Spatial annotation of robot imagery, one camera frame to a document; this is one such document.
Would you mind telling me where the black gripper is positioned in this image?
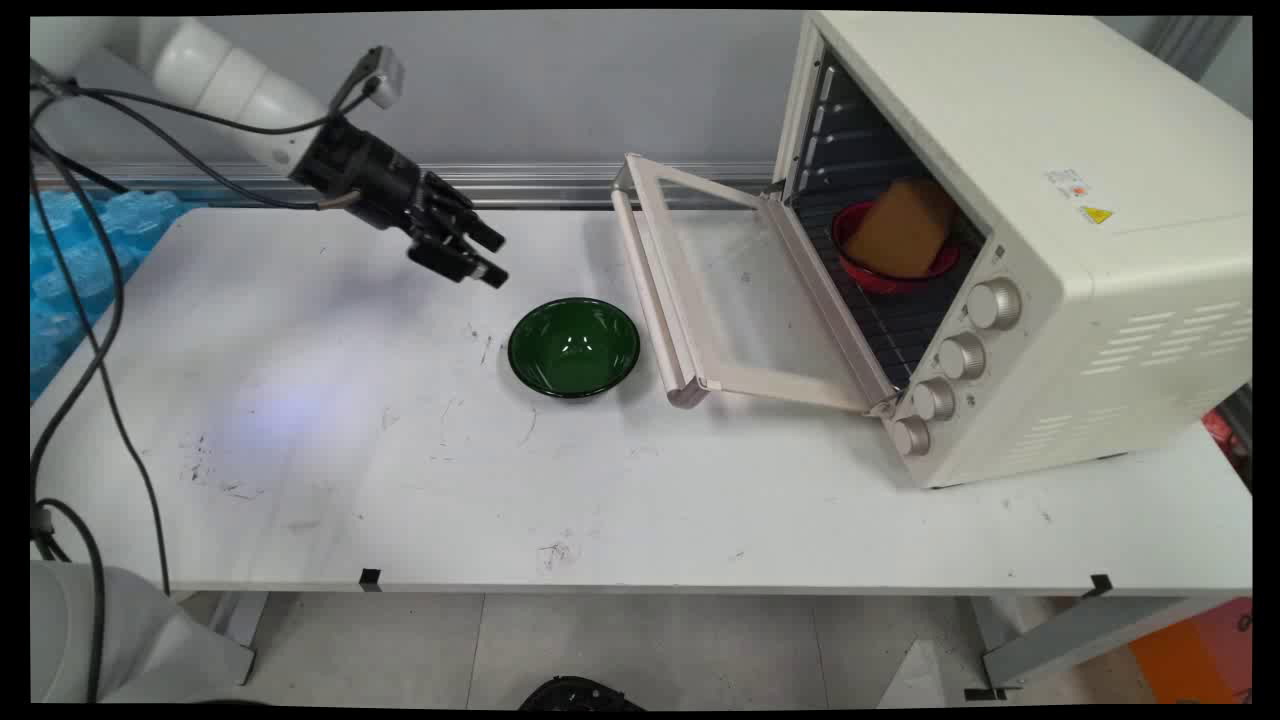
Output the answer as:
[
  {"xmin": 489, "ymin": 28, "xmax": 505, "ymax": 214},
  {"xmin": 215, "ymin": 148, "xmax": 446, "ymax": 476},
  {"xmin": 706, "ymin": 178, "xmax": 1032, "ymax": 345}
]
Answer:
[{"xmin": 290, "ymin": 116, "xmax": 510, "ymax": 290}]

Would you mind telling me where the brown bread slice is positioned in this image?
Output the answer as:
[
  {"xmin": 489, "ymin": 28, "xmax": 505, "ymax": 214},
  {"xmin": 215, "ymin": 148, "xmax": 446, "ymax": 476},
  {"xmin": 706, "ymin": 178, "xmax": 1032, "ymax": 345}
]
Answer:
[{"xmin": 842, "ymin": 177, "xmax": 956, "ymax": 280}]

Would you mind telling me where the orange box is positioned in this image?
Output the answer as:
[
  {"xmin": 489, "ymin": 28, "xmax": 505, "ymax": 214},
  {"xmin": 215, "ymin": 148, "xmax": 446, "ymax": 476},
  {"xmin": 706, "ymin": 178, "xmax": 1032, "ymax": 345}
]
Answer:
[{"xmin": 1128, "ymin": 598, "xmax": 1253, "ymax": 704}]

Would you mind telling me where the grey table leg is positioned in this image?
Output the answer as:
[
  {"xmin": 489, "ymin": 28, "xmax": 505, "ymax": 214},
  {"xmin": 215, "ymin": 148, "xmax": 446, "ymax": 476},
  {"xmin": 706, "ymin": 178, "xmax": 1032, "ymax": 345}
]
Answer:
[{"xmin": 965, "ymin": 590, "xmax": 1226, "ymax": 701}]

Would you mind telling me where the blue bubble wrap sheet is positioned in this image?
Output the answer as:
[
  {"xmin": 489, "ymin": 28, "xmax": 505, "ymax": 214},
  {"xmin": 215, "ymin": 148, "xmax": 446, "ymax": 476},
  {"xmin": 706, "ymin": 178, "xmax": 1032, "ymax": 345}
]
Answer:
[{"xmin": 30, "ymin": 188, "xmax": 209, "ymax": 401}]

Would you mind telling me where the black round object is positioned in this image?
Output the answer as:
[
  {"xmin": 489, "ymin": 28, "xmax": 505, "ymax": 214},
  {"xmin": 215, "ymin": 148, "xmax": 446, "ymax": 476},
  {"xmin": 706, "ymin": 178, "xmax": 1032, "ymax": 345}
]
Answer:
[{"xmin": 518, "ymin": 676, "xmax": 646, "ymax": 712}]

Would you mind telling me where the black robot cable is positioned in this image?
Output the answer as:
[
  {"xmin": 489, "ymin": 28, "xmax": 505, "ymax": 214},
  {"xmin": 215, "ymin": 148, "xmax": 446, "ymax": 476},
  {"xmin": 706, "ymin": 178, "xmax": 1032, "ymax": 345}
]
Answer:
[{"xmin": 30, "ymin": 60, "xmax": 346, "ymax": 701}]

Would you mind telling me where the glass oven door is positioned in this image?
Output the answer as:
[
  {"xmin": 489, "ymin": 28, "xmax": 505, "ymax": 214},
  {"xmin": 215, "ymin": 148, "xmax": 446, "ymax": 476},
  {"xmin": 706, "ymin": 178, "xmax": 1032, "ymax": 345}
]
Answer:
[{"xmin": 611, "ymin": 153, "xmax": 898, "ymax": 414}]

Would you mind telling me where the red bowl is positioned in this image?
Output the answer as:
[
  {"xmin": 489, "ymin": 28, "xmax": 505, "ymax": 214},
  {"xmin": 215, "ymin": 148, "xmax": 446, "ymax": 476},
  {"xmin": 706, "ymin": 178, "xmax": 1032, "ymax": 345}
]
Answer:
[{"xmin": 831, "ymin": 200, "xmax": 961, "ymax": 295}]

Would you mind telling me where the cream toaster oven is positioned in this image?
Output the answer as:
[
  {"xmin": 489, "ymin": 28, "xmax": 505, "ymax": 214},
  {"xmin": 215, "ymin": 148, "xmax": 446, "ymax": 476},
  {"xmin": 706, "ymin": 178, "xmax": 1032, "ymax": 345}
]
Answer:
[{"xmin": 772, "ymin": 12, "xmax": 1253, "ymax": 490}]

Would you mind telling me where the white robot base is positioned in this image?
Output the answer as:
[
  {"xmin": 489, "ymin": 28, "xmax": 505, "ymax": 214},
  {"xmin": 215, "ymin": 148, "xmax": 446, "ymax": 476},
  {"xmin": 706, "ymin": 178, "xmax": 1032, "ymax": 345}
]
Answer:
[{"xmin": 30, "ymin": 560, "xmax": 257, "ymax": 704}]

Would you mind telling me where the green enamel bowl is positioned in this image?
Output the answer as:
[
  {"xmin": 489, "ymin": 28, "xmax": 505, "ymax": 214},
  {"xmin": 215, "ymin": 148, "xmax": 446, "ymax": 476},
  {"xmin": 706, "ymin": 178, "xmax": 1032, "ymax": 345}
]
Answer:
[{"xmin": 507, "ymin": 297, "xmax": 642, "ymax": 400}]

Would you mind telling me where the wire oven rack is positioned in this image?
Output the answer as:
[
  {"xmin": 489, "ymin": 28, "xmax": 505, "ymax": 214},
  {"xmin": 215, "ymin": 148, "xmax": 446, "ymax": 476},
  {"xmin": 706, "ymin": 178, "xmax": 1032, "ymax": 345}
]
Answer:
[{"xmin": 806, "ymin": 190, "xmax": 986, "ymax": 386}]

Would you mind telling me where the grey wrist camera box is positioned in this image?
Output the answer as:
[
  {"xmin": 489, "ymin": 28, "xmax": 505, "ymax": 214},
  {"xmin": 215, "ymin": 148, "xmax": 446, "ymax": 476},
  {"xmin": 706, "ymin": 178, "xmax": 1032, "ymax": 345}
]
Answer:
[{"xmin": 355, "ymin": 46, "xmax": 407, "ymax": 110}]

